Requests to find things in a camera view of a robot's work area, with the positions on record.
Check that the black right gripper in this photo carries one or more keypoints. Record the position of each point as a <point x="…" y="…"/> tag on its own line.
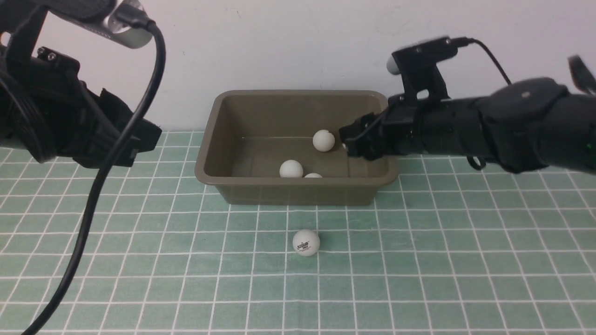
<point x="399" y="130"/>

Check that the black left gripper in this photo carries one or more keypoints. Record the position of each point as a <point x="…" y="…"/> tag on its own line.
<point x="70" y="121"/>

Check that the white ping-pong ball dark smudge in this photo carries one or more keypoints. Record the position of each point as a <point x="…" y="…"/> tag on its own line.
<point x="323" y="140"/>

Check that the white ping-pong ball with mark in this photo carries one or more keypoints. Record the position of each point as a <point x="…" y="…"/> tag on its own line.
<point x="291" y="169"/>

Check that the white ping-pong ball red logo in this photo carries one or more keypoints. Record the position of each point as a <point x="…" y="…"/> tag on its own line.
<point x="306" y="242"/>

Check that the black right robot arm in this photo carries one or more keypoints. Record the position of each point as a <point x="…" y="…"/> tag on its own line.
<point x="527" y="126"/>

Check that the olive green plastic bin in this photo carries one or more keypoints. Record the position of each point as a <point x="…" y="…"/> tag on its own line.
<point x="250" y="133"/>

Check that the green checkered table mat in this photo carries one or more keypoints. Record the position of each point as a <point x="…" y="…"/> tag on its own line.
<point x="444" y="250"/>

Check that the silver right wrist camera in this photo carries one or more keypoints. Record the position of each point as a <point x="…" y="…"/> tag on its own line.
<point x="417" y="65"/>

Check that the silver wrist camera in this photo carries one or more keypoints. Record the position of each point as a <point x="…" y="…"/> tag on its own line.
<point x="417" y="65"/>
<point x="124" y="22"/>

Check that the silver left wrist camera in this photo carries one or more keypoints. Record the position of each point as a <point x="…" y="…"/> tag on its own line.
<point x="124" y="22"/>

